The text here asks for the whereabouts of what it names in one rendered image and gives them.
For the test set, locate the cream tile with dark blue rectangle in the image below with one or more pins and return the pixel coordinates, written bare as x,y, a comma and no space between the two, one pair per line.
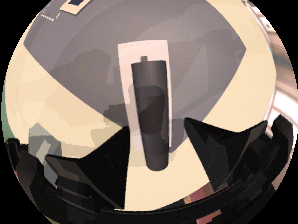
74,6

